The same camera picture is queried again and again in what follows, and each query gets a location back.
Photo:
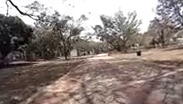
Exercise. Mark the row of trees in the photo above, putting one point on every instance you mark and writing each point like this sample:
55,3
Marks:
85,47

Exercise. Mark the sparse leafy tree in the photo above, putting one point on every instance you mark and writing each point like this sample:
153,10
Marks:
64,41

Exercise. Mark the wide spreading tree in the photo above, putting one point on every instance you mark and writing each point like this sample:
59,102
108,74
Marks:
118,31

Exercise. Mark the red and grey brick path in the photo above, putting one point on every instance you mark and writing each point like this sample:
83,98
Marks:
94,91

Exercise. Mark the black bin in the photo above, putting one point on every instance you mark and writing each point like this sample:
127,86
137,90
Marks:
138,53

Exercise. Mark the dry brown grass ground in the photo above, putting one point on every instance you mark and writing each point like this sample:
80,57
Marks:
177,56
15,80

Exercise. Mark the large dark round tree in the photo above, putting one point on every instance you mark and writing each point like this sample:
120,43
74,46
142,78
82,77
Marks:
3,35

